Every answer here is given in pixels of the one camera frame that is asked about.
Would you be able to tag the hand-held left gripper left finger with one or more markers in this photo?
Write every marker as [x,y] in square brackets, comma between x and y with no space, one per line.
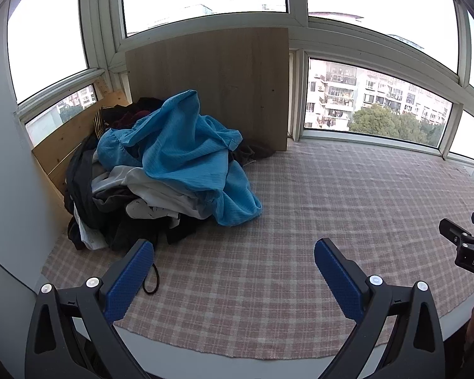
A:
[130,276]

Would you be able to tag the apartment buildings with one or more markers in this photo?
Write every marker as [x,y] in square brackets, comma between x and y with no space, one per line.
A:
[339,87]

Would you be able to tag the white window frame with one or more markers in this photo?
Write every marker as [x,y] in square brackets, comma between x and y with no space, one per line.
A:
[296,27]

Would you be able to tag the pile of mixed clothes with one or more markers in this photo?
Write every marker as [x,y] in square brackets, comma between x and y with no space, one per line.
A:
[102,213]

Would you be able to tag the pink plaid mat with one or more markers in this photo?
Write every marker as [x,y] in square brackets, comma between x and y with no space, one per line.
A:
[300,205]

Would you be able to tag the green tree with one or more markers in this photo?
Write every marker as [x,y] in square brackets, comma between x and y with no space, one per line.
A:
[379,120]

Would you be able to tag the pale pine board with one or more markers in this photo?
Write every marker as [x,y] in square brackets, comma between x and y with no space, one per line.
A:
[63,142]

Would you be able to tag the blue striped zip jacket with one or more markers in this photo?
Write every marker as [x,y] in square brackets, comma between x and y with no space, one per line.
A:
[181,146]

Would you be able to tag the large wooden panel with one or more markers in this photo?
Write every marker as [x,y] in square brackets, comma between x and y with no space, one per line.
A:
[221,87]

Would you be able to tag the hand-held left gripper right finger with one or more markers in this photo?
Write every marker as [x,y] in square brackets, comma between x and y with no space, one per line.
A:
[337,280]

